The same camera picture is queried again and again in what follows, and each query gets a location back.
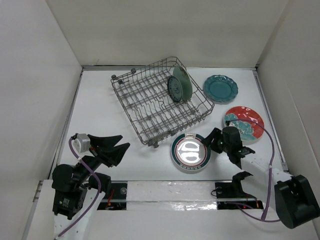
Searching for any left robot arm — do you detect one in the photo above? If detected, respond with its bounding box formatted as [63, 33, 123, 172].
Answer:
[51, 133, 130, 240]

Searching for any white green rimmed plate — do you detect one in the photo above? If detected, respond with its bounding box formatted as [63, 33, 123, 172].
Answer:
[170, 133, 211, 174]

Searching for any red teal floral plate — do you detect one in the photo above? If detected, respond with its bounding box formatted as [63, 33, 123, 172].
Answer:
[223, 106, 265, 144]

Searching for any teal scalloped plate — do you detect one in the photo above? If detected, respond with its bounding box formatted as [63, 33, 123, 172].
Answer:
[203, 75, 239, 103]

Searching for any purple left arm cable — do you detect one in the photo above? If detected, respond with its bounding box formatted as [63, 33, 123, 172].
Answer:
[54, 136, 102, 240]

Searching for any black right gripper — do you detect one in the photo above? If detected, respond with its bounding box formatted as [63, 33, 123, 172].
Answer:
[200, 127, 231, 154]

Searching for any blue patterned small plate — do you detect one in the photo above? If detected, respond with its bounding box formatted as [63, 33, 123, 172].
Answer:
[167, 75, 183, 103]

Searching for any light green floral plate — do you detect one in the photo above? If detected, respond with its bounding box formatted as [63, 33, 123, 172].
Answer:
[173, 65, 193, 101]

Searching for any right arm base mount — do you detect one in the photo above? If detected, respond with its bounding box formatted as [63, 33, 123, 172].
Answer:
[210, 171, 264, 210]

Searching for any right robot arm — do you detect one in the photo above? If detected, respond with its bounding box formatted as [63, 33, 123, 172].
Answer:
[170, 125, 320, 229]

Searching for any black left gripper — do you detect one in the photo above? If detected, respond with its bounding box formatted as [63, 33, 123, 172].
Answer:
[74, 133, 130, 185]

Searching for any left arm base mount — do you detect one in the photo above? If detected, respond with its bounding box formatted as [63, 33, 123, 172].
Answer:
[97, 181, 128, 211]

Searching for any grey wire dish rack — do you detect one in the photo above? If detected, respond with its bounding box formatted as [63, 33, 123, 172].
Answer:
[111, 56, 215, 148]

